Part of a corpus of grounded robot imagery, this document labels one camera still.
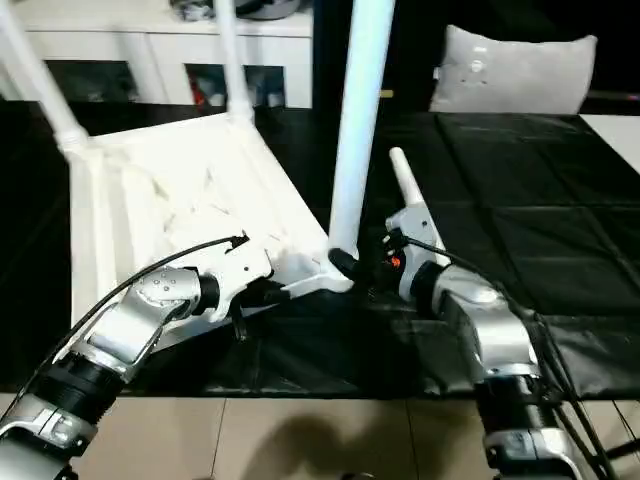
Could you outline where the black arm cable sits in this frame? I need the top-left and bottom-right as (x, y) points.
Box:
(394, 234), (617, 471)
(0, 230), (251, 416)

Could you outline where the white plastic table leg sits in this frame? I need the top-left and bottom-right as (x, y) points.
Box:
(0, 0), (92, 157)
(389, 147), (447, 262)
(327, 0), (399, 264)
(214, 0), (255, 127)

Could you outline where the black metal bar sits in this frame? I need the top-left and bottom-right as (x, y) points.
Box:
(607, 434), (640, 459)

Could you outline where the black cabinet with gold label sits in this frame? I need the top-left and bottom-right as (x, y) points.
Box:
(312, 0), (450, 115)

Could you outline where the white plastic table top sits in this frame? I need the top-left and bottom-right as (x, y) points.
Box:
(62, 110), (359, 347)

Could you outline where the grey pillow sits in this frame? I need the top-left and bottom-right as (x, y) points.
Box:
(429, 24), (599, 115)

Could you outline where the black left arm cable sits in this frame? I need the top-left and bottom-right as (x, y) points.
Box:
(0, 230), (251, 416)

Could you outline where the black mat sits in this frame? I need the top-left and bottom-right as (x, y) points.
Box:
(0, 98), (640, 401)

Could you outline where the grey bag with black strap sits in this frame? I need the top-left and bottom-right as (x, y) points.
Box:
(234, 0), (302, 21)

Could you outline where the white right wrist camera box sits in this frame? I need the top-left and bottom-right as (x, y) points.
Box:
(384, 205), (435, 302)

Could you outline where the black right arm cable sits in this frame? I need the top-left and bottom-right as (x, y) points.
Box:
(394, 234), (617, 471)

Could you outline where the white sideboard with glass doors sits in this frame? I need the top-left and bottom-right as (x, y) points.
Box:
(0, 0), (315, 109)

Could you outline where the white flat board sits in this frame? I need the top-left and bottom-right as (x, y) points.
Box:
(579, 113), (640, 177)

